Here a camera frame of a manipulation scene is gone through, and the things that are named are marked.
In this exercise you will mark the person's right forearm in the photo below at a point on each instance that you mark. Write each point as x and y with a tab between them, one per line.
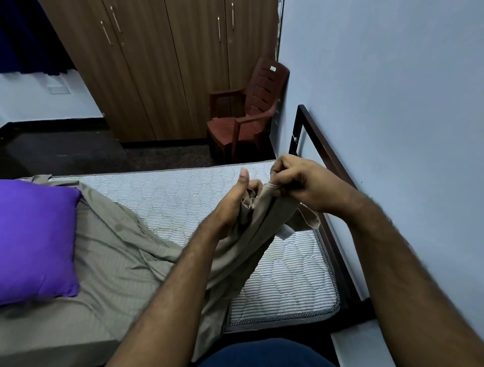
416	279

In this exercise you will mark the printed wall poster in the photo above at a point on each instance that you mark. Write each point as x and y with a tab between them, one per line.
280	26

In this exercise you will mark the person's left forearm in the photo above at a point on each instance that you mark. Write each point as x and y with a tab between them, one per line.
174	298

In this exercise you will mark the maroon plastic chair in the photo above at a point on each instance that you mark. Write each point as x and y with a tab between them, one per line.
264	94

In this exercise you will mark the person's right hand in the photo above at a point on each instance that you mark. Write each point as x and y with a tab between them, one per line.
317	185

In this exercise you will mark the person's navy blue shirt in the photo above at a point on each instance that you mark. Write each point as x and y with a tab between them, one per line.
264	355

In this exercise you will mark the dark wooden bed frame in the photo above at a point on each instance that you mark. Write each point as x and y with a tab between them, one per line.
325	147

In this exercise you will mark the white wall switch plate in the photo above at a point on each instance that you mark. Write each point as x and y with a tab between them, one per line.
56	88

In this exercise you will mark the beige striped bed sheet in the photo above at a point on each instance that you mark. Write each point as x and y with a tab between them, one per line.
113	257

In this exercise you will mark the dark blue curtain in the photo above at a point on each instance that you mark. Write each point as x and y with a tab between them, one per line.
30	34

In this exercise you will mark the brown wooden wardrobe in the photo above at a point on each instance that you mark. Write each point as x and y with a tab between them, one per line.
162	68

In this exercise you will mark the purple dotted pillow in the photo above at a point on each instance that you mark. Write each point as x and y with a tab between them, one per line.
38	242

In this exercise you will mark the person's left hand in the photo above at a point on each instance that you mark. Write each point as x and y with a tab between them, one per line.
230	211

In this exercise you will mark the white striped mattress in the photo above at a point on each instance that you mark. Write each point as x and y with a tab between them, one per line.
170	200

